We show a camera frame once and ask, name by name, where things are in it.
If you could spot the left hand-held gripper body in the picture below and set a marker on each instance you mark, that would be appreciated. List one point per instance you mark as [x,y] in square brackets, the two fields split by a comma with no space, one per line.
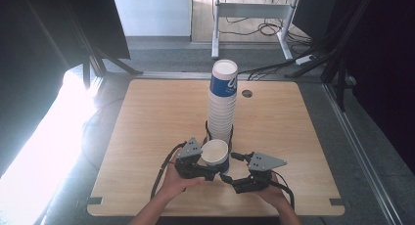
[187,166]

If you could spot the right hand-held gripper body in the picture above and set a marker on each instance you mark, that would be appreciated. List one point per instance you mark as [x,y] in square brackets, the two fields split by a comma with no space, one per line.
[257,179]

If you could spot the blue and white paper cup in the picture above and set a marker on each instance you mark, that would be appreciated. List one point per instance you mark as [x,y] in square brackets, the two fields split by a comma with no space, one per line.
[214,151]

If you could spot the stack of paper cups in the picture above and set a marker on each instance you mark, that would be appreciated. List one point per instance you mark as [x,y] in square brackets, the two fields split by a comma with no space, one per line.
[221,114]

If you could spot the person's left hand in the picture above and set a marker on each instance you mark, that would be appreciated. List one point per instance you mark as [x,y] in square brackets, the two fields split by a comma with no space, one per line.
[176,186]

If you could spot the person's right hand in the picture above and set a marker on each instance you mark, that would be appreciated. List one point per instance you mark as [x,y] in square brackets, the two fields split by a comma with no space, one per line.
[275,194]

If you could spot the white power strip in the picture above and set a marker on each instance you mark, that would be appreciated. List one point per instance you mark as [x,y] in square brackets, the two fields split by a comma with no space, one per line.
[305,59]

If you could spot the black metal stand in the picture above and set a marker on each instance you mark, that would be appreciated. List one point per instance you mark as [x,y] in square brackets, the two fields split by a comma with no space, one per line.
[341,84]

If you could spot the black tripod stand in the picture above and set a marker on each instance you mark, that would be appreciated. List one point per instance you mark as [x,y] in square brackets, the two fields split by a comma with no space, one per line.
[86,71]

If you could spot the white panel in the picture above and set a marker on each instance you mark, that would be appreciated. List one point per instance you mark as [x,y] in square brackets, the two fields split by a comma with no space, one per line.
[151,13]

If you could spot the dark curtain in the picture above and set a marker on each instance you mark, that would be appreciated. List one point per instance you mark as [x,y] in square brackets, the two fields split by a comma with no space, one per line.
[385,71]
[32,55]

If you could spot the metal floor rail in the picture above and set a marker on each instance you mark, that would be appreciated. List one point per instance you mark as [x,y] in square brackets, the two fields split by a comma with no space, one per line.
[359,156]

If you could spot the grey metal desk frame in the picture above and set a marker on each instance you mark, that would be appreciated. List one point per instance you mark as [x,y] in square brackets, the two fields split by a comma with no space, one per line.
[251,10]

